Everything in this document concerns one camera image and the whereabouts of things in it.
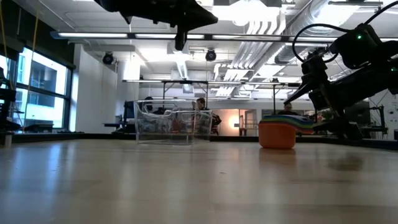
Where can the person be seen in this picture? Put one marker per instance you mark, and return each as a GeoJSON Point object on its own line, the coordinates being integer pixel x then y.
{"type": "Point", "coordinates": [200, 104]}
{"type": "Point", "coordinates": [287, 109]}
{"type": "Point", "coordinates": [149, 104]}

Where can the large window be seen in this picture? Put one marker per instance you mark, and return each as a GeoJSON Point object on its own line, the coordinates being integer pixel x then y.
{"type": "Point", "coordinates": [40, 112]}

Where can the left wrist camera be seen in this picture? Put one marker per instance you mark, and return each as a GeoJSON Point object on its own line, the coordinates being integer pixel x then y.
{"type": "Point", "coordinates": [180, 40]}

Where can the black background rig frame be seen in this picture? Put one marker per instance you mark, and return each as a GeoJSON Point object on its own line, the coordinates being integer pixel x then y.
{"type": "Point", "coordinates": [185, 82]}

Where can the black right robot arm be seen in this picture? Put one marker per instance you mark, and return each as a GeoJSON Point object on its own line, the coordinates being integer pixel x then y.
{"type": "Point", "coordinates": [357, 49]}

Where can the teal measuring cup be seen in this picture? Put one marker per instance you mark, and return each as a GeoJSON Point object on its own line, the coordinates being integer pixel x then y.
{"type": "Point", "coordinates": [289, 118]}

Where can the orange measuring cup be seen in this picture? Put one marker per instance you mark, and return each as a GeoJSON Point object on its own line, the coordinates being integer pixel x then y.
{"type": "Point", "coordinates": [276, 137]}

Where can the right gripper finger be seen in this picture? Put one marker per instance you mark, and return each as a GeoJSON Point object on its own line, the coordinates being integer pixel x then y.
{"type": "Point", "coordinates": [348, 132]}
{"type": "Point", "coordinates": [325, 127]}

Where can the clear plastic basket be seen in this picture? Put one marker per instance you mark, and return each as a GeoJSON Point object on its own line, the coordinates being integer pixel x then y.
{"type": "Point", "coordinates": [168, 137]}

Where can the pinkish red measuring cup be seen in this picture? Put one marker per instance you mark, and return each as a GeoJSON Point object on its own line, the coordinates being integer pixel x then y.
{"type": "Point", "coordinates": [308, 130]}

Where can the black ceiling spotlight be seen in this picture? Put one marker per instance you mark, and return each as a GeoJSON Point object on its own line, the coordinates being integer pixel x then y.
{"type": "Point", "coordinates": [210, 55]}
{"type": "Point", "coordinates": [108, 58]}
{"type": "Point", "coordinates": [315, 51]}

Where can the black computer monitor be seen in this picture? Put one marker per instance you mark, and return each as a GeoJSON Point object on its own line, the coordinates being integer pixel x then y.
{"type": "Point", "coordinates": [362, 115]}
{"type": "Point", "coordinates": [129, 112]}

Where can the silver ventilation duct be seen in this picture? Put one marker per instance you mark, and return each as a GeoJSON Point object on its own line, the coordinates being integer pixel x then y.
{"type": "Point", "coordinates": [311, 15]}

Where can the black aluminium table frame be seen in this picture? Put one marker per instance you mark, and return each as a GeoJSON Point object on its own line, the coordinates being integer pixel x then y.
{"type": "Point", "coordinates": [77, 137]}

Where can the green measuring cup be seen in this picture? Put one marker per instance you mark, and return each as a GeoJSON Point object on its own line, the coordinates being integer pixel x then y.
{"type": "Point", "coordinates": [295, 120]}

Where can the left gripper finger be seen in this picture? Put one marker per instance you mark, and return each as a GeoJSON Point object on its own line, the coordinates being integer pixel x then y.
{"type": "Point", "coordinates": [200, 15]}

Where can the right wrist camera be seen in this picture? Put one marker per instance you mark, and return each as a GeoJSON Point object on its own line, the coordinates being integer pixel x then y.
{"type": "Point", "coordinates": [314, 71]}

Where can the overhead light bar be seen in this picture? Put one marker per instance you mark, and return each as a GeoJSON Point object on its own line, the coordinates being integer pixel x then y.
{"type": "Point", "coordinates": [208, 36]}

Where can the yellow measuring cup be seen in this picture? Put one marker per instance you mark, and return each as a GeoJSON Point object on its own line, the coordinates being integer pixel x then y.
{"type": "Point", "coordinates": [300, 124]}

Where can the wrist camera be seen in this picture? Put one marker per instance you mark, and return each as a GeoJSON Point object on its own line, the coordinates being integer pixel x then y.
{"type": "Point", "coordinates": [180, 40]}
{"type": "Point", "coordinates": [314, 71]}

